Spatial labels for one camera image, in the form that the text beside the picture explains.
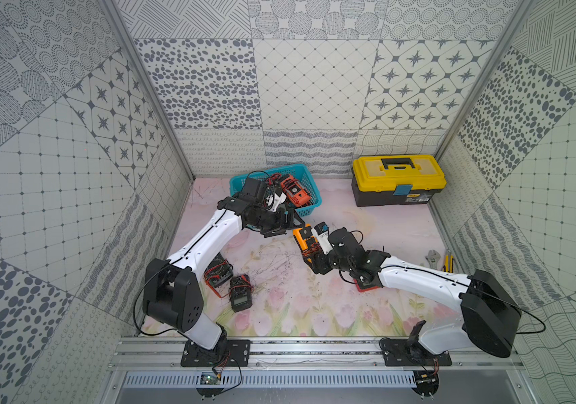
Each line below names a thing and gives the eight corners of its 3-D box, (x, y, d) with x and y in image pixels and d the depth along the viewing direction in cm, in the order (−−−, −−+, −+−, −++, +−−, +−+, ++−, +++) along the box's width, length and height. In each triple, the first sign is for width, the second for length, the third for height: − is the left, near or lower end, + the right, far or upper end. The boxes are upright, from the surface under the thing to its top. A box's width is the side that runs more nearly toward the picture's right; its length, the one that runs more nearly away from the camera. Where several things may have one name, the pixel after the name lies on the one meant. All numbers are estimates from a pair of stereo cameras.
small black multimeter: (227, 311, 83) (225, 308, 80) (233, 278, 91) (231, 273, 88) (251, 311, 83) (249, 308, 80) (255, 278, 91) (253, 273, 88)
